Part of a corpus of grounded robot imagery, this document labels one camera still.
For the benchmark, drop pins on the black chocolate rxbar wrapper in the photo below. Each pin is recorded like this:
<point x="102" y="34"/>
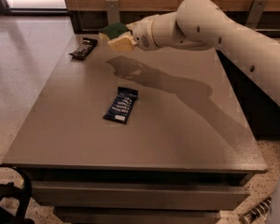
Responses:
<point x="84" y="49"/>

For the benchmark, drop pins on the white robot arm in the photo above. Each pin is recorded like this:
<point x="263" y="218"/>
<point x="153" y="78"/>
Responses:
<point x="201" y="23"/>

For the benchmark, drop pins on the grey table with drawers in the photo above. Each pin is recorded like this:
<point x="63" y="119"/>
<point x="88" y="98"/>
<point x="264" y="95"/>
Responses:
<point x="184" y="155"/>

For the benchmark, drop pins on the metal wall bracket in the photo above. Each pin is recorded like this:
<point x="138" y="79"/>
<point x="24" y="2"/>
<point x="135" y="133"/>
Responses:
<point x="112" y="11"/>
<point x="255" y="12"/>

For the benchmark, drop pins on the right metal wall bracket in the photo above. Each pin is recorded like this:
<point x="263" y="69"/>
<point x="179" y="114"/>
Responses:
<point x="255" y="12"/>

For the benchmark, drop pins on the left metal wall bracket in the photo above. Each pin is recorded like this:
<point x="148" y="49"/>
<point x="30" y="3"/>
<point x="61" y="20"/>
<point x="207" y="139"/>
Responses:
<point x="112" y="11"/>

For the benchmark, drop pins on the black chair frame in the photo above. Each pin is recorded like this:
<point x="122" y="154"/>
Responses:
<point x="22" y="195"/>

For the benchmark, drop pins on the striped tube on floor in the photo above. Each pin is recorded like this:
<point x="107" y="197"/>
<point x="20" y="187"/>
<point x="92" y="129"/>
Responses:
<point x="259" y="210"/>

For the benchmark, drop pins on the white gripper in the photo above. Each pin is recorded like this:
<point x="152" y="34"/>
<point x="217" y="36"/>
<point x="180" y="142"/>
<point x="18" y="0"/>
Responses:
<point x="144" y="34"/>

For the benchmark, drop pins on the blue snack bar wrapper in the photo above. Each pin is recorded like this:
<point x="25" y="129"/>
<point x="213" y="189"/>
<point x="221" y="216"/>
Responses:
<point x="122" y="105"/>

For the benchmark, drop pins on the green and yellow sponge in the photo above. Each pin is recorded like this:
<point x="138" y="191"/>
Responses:
<point x="113" y="31"/>

